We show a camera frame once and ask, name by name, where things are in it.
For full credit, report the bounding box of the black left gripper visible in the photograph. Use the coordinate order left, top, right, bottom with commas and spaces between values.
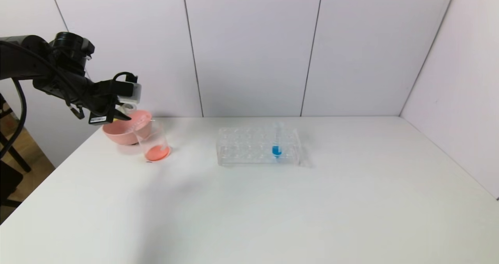
83, 79, 132, 125

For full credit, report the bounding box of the test tube with yellow pigment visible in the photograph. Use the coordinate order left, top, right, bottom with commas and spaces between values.
112, 102, 138, 123

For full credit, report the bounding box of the clear glass beaker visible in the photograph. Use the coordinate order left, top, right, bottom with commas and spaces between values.
134, 119, 172, 163

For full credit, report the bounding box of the clear acrylic test tube rack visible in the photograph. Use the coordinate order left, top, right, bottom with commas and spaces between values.
216, 127, 303, 167

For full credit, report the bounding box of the test tube with blue pigment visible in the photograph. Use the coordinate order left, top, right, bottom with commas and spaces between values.
271, 122, 284, 159

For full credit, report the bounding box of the pink plastic bowl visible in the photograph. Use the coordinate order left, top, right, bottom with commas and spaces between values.
102, 109, 153, 146

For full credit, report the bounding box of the black metal stand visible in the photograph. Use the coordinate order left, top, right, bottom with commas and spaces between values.
0, 92, 32, 174

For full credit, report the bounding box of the black angular panel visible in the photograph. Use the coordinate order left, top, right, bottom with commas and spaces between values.
0, 161, 24, 208

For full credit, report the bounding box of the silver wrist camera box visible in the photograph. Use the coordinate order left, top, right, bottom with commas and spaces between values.
118, 82, 142, 104

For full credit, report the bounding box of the black camera cable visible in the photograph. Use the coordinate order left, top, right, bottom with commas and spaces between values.
0, 72, 139, 158

